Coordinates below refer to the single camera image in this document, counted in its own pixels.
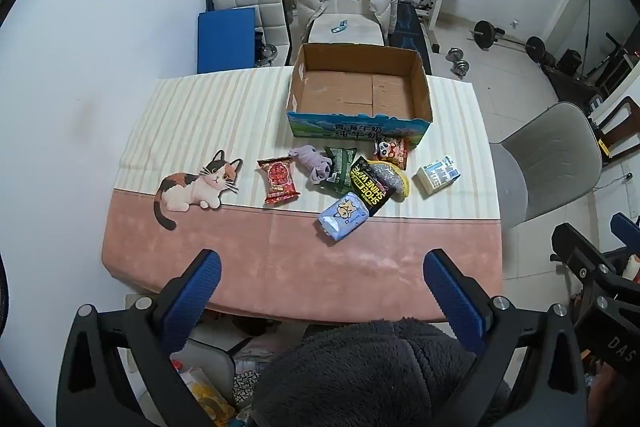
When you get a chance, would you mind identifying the yellow printed bag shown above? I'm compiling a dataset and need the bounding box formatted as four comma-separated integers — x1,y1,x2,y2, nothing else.
175,367,237,427

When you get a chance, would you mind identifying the blue tissue pack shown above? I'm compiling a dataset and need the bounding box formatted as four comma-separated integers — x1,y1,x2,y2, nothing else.
317,192,371,246

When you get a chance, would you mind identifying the black weight bench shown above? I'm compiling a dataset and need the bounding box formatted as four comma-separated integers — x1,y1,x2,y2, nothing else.
389,0,442,75

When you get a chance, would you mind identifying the yellow rimmed silver scouring pad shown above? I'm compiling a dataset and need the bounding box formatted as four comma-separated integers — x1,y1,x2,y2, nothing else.
367,161,412,198

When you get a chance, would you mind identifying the orange snack packet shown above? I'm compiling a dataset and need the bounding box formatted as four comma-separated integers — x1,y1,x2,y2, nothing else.
374,138,411,172

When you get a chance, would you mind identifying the green packet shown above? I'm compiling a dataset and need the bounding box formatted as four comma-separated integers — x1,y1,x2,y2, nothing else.
322,147,358,194

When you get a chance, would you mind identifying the short barbell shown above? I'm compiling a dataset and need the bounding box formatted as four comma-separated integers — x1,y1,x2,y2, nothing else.
470,20,547,60

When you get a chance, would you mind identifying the red wet wipe packet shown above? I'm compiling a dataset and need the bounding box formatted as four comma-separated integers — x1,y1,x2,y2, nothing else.
257,157,301,206

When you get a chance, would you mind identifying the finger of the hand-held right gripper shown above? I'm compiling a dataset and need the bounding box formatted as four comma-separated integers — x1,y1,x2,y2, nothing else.
611,212,640,253
551,223,623,303

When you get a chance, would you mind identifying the grey fleece clothing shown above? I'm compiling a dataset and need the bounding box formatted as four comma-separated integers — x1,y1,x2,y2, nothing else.
250,317,512,427

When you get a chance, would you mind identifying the grey shell chair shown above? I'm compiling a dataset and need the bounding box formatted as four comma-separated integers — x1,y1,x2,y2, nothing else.
489,102,603,235

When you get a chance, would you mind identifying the blue folded mat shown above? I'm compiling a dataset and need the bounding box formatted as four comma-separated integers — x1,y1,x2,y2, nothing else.
197,7,259,75

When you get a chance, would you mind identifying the cardboard box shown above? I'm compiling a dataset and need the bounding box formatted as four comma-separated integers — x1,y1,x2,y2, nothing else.
286,43,434,146

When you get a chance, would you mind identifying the brown wooden stand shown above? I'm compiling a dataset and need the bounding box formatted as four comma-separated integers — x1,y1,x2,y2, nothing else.
595,97,640,165

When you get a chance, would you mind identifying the black shoe wipe packet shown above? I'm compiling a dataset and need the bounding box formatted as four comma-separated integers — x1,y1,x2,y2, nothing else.
348,156,396,214

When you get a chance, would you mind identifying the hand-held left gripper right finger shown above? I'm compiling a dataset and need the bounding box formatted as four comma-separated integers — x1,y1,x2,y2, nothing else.
423,249,588,427

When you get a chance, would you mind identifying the white chair with jacket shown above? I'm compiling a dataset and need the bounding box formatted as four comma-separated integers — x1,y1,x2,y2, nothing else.
306,12,387,48

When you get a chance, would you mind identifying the purple cloth toy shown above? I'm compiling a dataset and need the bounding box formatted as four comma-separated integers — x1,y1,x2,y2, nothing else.
288,145,335,186

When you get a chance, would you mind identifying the cat print tablecloth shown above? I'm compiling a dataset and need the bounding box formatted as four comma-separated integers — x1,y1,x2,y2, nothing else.
101,68,502,324

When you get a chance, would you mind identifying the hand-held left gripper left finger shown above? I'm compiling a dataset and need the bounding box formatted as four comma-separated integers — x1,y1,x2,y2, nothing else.
56,249,236,427

